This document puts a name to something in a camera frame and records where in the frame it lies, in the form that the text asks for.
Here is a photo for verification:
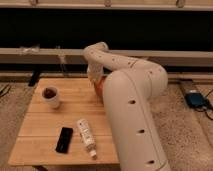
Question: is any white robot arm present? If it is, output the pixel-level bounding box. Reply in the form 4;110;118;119
83;42;171;171

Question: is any wooden table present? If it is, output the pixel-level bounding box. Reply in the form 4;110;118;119
8;78;119;166

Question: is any white cup with brown inside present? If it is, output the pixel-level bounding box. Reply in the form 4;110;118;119
41;87;60;109

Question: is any black bench leg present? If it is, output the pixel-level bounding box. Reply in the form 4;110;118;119
28;67;41;87

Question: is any white tube bottle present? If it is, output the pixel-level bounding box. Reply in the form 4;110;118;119
77;119;97;159

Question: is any black remote control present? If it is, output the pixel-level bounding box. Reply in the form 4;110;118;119
55;127;73;153

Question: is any blue box device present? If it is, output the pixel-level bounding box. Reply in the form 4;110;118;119
184;93;206;108

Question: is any long white bench rail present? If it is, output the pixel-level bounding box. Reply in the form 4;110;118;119
0;48;213;67

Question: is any black cable left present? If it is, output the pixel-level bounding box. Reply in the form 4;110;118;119
0;83;12;98

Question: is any black cable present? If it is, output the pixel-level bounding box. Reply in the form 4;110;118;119
194;88;213;121
0;83;12;98

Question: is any black cable right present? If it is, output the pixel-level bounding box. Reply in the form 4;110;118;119
194;88;213;121

